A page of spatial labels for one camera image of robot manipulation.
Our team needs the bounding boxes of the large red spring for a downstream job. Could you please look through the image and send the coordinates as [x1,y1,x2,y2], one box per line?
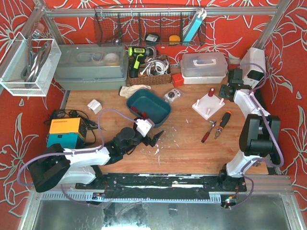
[208,88,215,97]

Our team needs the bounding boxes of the white cable bundle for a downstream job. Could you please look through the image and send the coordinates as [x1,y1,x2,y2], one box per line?
[141,59,170,76]

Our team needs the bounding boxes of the wicker basket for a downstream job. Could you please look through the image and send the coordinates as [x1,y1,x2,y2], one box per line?
[127,67,172,86]

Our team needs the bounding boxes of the white work glove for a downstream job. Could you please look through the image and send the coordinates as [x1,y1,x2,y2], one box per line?
[118,84,151,99]

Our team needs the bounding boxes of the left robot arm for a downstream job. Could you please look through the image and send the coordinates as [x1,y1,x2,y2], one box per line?
[28,127,163,193]

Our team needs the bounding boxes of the blue white box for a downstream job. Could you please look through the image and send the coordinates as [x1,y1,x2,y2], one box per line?
[182,13,202,46]

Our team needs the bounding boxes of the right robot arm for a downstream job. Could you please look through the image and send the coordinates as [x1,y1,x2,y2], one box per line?
[219,68,284,182]

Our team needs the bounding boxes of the clear acrylic box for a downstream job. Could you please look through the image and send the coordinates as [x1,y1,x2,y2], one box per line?
[0,33,61,97]

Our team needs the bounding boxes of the green yellow power drill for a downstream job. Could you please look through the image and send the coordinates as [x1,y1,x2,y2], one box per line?
[128,46,154,78]

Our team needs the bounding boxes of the black wire basket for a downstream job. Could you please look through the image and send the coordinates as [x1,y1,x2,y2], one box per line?
[94,3,206,46]

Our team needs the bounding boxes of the white power supply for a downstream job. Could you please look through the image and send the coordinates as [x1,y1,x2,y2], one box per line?
[239,47,266,89]

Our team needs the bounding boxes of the red handled ratchet wrench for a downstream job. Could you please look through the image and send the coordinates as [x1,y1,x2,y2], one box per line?
[201,120,216,143]

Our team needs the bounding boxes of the red orange socket cube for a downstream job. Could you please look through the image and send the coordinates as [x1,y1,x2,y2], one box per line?
[171,73,184,88]

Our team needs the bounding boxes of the white peg board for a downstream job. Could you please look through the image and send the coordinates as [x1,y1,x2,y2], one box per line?
[192,94,225,120]

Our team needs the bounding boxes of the teal plastic tray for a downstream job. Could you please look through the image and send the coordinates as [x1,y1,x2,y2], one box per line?
[126,89,172,128]

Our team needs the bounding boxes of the orange teal device box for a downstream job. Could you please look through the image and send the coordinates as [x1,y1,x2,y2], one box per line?
[47,117,87,149]

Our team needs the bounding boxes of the white plastic toolbox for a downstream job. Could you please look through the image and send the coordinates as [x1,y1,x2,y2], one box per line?
[180,52,228,84]

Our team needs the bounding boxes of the black cables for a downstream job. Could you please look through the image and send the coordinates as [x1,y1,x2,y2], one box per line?
[43,109,106,131]

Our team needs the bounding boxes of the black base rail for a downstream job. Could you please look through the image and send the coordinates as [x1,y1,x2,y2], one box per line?
[75,173,247,200]

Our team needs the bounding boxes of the grey plastic storage box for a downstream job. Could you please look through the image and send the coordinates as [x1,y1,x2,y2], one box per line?
[54,44,129,91]

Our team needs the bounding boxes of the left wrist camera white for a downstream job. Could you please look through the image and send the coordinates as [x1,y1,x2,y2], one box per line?
[135,118,155,138]

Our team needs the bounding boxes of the white power adapter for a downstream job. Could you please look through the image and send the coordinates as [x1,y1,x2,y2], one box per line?
[87,99,102,114]

